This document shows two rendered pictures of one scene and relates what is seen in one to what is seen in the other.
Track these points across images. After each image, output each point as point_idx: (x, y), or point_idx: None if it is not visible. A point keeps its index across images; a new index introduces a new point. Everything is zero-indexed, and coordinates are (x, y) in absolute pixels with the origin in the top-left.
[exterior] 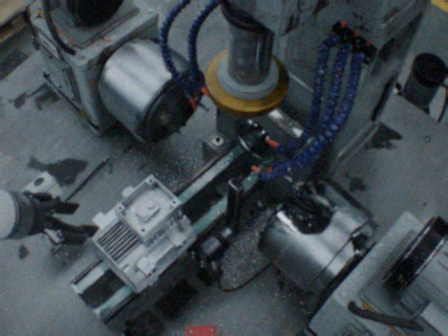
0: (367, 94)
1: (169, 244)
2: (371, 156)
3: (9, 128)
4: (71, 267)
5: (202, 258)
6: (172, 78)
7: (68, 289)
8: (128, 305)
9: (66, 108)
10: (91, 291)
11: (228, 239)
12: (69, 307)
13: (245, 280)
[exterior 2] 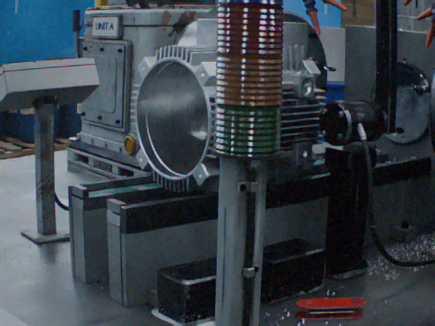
0: None
1: (285, 81)
2: None
3: (4, 178)
4: (67, 255)
5: (342, 105)
6: (285, 11)
7: (53, 268)
8: (182, 227)
9: (96, 176)
10: (106, 227)
11: (370, 251)
12: (47, 281)
13: (406, 276)
